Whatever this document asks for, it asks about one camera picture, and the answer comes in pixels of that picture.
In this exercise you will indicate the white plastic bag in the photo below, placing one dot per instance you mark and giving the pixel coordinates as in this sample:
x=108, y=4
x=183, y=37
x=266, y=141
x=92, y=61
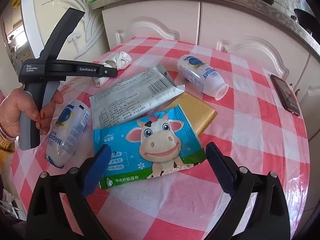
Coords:
x=11, y=202

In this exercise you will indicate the white plastic bottle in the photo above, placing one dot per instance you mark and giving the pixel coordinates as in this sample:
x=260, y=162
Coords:
x=200, y=76
x=65, y=132

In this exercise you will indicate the white tissue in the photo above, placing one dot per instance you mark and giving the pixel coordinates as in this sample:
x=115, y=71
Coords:
x=122, y=58

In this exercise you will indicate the person's left hand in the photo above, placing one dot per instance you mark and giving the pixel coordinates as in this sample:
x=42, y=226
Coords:
x=13, y=112

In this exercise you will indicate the black wok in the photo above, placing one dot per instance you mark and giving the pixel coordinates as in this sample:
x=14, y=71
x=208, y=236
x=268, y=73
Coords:
x=303, y=17

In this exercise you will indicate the red checkered tablecloth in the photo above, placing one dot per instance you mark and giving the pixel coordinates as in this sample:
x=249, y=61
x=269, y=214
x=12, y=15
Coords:
x=250, y=142

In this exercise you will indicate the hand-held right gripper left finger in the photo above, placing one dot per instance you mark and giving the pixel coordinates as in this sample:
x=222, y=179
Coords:
x=97, y=170

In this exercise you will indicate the white cabinet door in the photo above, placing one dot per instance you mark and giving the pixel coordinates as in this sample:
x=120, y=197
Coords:
x=250, y=25
x=150, y=17
x=312, y=92

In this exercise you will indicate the white printed packet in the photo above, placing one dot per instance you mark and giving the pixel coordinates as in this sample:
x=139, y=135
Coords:
x=125, y=97

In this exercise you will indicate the gold foil packet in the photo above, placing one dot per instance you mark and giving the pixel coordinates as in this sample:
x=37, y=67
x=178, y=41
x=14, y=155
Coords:
x=197, y=115

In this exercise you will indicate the frosted glass partition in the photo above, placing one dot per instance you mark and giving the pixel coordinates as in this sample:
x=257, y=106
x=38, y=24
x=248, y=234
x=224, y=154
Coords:
x=50, y=17

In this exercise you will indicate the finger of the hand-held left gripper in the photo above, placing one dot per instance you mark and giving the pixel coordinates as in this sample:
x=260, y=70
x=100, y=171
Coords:
x=110, y=72

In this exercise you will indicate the dark red smartphone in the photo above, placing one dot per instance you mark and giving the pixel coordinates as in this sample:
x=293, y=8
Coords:
x=285, y=95

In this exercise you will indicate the blue wet wipes packet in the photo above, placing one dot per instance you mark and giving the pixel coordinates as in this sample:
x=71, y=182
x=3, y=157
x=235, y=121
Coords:
x=155, y=135

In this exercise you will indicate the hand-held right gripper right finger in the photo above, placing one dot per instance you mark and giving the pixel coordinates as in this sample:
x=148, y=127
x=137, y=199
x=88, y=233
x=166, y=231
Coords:
x=220, y=170

